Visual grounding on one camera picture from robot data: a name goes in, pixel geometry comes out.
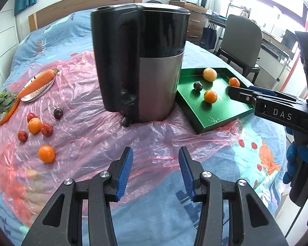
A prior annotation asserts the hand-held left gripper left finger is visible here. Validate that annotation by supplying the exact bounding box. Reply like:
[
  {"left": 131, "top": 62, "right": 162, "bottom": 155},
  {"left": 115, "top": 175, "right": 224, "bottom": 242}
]
[{"left": 21, "top": 147, "right": 134, "bottom": 246}]

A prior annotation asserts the black and silver electric kettle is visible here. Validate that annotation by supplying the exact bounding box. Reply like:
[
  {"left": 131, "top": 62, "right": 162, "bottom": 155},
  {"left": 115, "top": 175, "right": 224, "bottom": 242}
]
[{"left": 90, "top": 3, "right": 191, "bottom": 127}]

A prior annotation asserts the black monitor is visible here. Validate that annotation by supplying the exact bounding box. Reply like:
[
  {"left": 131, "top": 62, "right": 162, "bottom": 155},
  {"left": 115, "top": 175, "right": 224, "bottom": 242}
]
[{"left": 282, "top": 29, "right": 297, "bottom": 44}]

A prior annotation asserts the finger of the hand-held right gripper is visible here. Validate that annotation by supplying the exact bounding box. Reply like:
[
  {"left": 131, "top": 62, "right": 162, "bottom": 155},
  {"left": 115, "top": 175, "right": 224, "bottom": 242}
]
[
  {"left": 248, "top": 85, "right": 307, "bottom": 104},
  {"left": 228, "top": 86, "right": 257, "bottom": 108}
]

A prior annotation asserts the grey chair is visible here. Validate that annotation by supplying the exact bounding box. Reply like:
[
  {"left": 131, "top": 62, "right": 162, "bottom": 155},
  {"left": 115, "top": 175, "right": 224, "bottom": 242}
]
[{"left": 217, "top": 14, "right": 263, "bottom": 84}]

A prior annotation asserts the person's right hand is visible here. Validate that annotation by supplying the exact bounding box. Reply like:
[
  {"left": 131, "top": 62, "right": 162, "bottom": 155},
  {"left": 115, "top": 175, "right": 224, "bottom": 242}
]
[{"left": 283, "top": 142, "right": 308, "bottom": 182}]

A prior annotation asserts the green box tray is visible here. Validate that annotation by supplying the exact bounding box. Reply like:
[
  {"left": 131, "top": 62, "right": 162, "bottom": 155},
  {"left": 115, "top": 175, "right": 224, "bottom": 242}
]
[{"left": 175, "top": 67, "right": 255, "bottom": 135}]

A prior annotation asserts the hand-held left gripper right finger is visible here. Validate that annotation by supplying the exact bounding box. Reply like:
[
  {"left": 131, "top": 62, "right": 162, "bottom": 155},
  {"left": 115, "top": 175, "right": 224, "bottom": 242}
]
[{"left": 178, "top": 147, "right": 289, "bottom": 246}]

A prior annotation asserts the pink plastic sheet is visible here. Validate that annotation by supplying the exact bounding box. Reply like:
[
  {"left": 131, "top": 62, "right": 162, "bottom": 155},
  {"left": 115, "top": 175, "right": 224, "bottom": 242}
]
[{"left": 0, "top": 51, "right": 249, "bottom": 223}]

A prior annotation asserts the black bag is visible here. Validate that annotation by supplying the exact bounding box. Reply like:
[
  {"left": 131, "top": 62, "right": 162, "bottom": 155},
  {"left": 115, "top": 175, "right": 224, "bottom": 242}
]
[{"left": 200, "top": 23, "right": 217, "bottom": 51}]

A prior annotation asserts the green bok choy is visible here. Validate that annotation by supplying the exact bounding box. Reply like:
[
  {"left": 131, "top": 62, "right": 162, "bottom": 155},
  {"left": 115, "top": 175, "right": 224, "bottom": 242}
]
[{"left": 0, "top": 89, "right": 18, "bottom": 115}]

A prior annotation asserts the glass desk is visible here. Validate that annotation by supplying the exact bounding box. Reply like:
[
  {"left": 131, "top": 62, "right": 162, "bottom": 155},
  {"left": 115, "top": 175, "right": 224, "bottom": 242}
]
[{"left": 205, "top": 9, "right": 229, "bottom": 27}]

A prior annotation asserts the white patterned plate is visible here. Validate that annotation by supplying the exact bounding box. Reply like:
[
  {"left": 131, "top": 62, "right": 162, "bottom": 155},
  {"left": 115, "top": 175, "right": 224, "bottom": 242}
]
[{"left": 20, "top": 75, "right": 55, "bottom": 103}]

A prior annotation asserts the yellow apple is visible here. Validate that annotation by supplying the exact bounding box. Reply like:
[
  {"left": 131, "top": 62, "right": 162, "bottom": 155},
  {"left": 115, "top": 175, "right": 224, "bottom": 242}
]
[{"left": 203, "top": 68, "right": 217, "bottom": 82}]

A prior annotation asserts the white desk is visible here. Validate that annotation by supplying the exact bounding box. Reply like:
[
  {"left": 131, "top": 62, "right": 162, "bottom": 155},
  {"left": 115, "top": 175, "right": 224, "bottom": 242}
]
[{"left": 260, "top": 29, "right": 298, "bottom": 82}]

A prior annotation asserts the wooden dresser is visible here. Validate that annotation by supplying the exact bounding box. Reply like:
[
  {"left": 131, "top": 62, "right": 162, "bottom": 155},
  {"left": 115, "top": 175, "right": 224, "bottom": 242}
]
[{"left": 169, "top": 1, "right": 208, "bottom": 45}]

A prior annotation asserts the white wardrobe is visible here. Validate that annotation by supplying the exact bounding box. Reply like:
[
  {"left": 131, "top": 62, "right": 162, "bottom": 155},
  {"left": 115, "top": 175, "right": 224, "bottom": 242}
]
[{"left": 0, "top": 2, "right": 18, "bottom": 90}]

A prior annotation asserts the wooden headboard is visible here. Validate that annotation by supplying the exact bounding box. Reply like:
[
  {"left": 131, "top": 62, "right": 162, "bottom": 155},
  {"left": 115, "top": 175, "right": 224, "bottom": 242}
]
[{"left": 28, "top": 0, "right": 144, "bottom": 32}]

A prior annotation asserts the orange carrot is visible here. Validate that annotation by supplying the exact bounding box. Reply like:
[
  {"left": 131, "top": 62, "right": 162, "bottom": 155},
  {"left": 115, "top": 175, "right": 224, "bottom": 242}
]
[{"left": 18, "top": 68, "right": 60, "bottom": 100}]

